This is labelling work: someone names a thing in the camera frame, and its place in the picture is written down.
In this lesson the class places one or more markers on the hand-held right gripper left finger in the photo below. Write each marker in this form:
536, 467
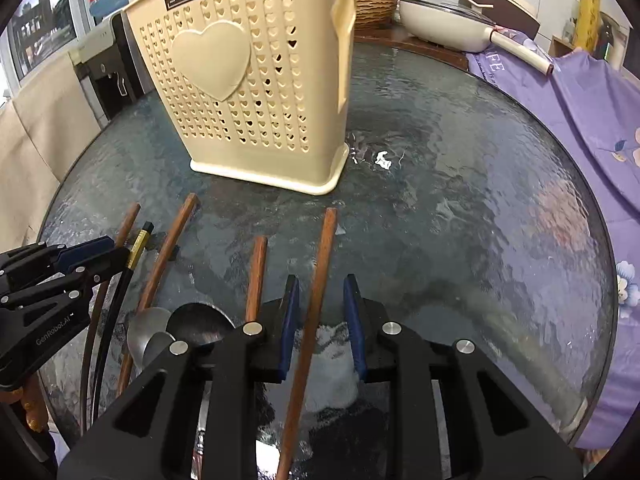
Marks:
290, 330

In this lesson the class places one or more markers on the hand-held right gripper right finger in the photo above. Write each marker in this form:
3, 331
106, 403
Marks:
352, 325

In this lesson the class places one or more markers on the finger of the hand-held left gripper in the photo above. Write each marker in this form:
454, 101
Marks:
85, 252
107, 262

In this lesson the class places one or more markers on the black chopstick with gold band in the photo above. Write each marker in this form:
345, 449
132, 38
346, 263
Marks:
117, 290

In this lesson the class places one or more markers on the silver metal spoon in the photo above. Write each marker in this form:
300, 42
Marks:
156, 349
142, 327

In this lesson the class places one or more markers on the cream perforated utensil holder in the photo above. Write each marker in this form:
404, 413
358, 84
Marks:
280, 110

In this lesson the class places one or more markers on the person's left hand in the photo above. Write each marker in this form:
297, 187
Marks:
30, 405

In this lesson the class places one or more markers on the grey water dispenser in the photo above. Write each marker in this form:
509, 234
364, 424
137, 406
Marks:
100, 60

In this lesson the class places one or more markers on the window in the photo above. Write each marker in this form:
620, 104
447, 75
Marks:
40, 10

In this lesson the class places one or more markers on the dark wooden counter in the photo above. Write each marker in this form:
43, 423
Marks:
390, 37

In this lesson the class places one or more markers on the purple floral cloth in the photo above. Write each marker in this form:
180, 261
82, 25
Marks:
575, 125

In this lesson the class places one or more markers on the white pan with glass lid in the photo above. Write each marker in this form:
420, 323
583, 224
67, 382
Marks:
435, 25

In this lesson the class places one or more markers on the woven pattern wash basin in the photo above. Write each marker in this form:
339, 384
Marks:
375, 7

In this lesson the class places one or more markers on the small wooden shelf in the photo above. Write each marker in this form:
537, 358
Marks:
560, 46

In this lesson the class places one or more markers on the white and brown rice cooker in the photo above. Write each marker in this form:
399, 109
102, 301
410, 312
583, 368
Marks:
510, 10

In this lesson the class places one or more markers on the small grey bottle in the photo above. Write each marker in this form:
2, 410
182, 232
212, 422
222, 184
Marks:
569, 32

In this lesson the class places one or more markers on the yellow roll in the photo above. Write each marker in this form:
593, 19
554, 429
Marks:
589, 15

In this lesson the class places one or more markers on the white microwave oven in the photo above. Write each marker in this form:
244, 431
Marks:
617, 35

